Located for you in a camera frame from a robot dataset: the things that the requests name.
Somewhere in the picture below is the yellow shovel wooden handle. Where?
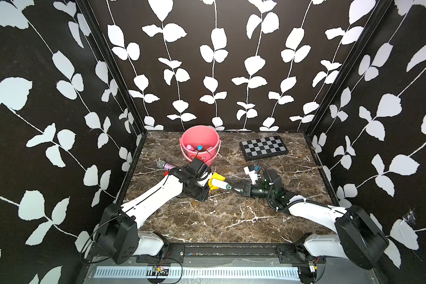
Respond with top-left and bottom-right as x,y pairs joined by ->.
208,173 -> 226,190

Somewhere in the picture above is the purple round trowel pink handle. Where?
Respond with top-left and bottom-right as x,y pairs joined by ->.
186,144 -> 195,151

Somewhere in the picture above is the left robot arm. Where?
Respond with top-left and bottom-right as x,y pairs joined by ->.
93,158 -> 211,265

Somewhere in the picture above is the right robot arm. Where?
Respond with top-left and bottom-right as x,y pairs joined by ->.
233,167 -> 389,270

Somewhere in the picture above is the pink plastic bucket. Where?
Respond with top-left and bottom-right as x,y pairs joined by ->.
179,125 -> 222,166

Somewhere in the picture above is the purple glitter microphone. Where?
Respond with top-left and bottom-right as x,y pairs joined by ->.
156,160 -> 175,171

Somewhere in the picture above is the black white checkerboard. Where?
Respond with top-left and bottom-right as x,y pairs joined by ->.
239,136 -> 288,161

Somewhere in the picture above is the small circuit board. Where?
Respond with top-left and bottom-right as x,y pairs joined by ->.
147,266 -> 170,279

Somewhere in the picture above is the black front rail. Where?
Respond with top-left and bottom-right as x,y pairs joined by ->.
88,242 -> 342,265

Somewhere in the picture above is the white slotted cable duct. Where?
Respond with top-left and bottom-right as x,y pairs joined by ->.
93,266 -> 300,281

